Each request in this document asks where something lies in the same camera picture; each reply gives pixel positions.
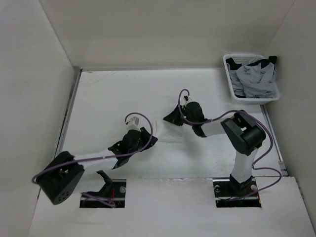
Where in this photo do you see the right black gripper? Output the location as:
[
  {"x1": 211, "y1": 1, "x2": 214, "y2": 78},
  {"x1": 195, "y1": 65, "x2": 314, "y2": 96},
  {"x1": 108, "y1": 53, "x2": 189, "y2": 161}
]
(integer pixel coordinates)
[{"x1": 163, "y1": 104, "x2": 195, "y2": 126}]

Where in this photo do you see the white tank top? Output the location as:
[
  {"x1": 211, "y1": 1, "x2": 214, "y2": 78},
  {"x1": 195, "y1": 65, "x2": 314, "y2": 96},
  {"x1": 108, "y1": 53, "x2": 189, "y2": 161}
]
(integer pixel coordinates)
[{"x1": 152, "y1": 120, "x2": 158, "y2": 136}]

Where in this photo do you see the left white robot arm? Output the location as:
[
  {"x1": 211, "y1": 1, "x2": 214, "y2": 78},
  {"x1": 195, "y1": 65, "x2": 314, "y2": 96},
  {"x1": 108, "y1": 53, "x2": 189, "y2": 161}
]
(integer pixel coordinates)
[{"x1": 32, "y1": 127, "x2": 158, "y2": 205}]

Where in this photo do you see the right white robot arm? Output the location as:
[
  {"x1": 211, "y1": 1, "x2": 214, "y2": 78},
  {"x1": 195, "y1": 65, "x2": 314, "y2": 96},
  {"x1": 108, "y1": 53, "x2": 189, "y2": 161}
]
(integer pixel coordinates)
[{"x1": 163, "y1": 102, "x2": 266, "y2": 196}]

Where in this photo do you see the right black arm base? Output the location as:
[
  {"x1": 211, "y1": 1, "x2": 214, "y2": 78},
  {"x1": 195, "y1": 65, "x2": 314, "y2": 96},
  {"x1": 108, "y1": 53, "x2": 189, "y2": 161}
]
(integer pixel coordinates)
[{"x1": 213, "y1": 176, "x2": 261, "y2": 208}]

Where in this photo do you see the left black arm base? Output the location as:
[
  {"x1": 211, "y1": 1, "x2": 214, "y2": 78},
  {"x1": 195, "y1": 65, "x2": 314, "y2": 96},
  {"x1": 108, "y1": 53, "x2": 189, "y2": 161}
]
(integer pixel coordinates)
[{"x1": 79, "y1": 170, "x2": 127, "y2": 208}]

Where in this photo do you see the black tank top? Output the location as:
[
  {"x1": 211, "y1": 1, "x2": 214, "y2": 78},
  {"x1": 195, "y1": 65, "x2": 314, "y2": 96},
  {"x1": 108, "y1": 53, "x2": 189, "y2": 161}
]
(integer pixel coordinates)
[{"x1": 226, "y1": 55, "x2": 277, "y2": 98}]

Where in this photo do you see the grey tank top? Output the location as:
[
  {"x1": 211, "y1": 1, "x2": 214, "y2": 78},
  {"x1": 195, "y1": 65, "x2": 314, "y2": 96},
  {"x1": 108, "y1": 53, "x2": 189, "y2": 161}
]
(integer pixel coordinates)
[{"x1": 229, "y1": 60, "x2": 277, "y2": 99}]

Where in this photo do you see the white plastic laundry basket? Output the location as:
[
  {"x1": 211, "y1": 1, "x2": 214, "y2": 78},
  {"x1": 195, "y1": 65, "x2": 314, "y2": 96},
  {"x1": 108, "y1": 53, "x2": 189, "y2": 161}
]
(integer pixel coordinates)
[{"x1": 223, "y1": 53, "x2": 280, "y2": 105}]

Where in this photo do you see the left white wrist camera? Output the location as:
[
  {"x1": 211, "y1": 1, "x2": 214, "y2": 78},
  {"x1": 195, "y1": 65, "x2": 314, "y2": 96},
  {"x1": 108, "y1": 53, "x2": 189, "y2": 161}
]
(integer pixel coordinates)
[{"x1": 125, "y1": 116, "x2": 140, "y2": 131}]

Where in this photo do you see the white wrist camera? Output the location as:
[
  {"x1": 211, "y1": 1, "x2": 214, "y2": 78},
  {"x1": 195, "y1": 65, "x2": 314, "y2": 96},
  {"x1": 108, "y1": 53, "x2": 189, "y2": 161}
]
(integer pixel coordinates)
[
  {"x1": 183, "y1": 96, "x2": 192, "y2": 104},
  {"x1": 125, "y1": 116, "x2": 140, "y2": 131}
]

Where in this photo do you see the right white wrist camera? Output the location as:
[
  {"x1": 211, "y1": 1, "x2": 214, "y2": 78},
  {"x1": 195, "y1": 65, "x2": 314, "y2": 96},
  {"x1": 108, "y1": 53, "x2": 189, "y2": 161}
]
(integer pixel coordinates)
[{"x1": 183, "y1": 96, "x2": 192, "y2": 104}]

